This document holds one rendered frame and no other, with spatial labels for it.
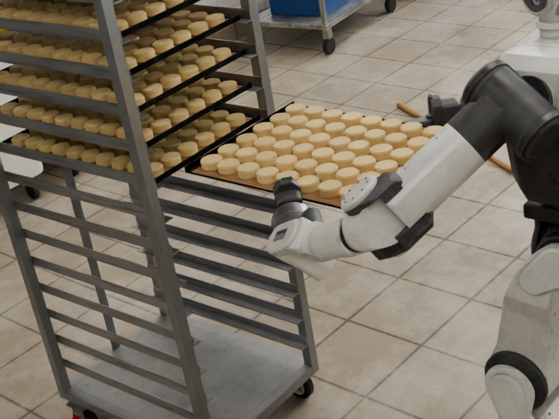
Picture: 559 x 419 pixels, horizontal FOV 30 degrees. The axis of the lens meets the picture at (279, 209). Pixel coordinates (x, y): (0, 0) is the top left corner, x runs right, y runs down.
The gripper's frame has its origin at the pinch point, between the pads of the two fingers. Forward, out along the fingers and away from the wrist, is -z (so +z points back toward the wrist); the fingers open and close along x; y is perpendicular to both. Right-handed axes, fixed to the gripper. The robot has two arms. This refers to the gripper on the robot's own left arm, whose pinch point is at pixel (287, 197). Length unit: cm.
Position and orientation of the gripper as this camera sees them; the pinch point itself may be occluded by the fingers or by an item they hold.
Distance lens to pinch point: 218.0
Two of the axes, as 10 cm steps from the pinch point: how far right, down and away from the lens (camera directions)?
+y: -9.8, 1.8, -0.2
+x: -1.5, -8.8, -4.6
